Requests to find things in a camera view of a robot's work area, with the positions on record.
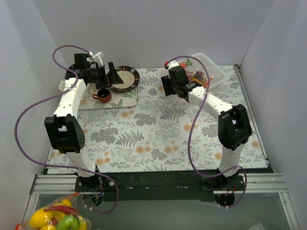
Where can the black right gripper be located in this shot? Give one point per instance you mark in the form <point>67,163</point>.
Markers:
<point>165,85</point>

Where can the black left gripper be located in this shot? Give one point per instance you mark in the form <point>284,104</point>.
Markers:
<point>103,77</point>

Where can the white plastic basket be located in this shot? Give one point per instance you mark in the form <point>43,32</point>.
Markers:
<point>215,73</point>

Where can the fake orange carrot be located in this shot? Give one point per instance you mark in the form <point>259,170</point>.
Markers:
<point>183,65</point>

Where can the clear zip top bag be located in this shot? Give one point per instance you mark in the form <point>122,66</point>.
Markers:
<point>194,73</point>

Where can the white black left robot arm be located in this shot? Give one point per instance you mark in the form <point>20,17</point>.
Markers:
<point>64,131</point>

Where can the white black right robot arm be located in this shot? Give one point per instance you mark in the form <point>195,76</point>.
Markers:
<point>234,127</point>

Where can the bag of fake fruit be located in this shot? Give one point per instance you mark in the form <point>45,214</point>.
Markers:
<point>61,214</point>

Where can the dark striped rim plate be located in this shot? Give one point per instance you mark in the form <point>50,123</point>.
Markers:
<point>130,77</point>

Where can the brown ceramic cup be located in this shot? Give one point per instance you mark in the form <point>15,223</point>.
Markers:
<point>103,95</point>

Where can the floral serving tray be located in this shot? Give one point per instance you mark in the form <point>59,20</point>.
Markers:
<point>118,99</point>

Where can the pale yellow cup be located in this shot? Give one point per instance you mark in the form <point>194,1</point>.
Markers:
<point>62,86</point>

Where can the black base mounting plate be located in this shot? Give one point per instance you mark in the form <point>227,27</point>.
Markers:
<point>169,185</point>

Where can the clear plastic wrapper corner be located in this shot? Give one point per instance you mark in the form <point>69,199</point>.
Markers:
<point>257,226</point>

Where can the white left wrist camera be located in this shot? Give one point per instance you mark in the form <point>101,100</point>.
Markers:
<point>98,58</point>

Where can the aluminium frame rail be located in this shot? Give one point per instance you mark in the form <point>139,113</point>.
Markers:
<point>60,184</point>

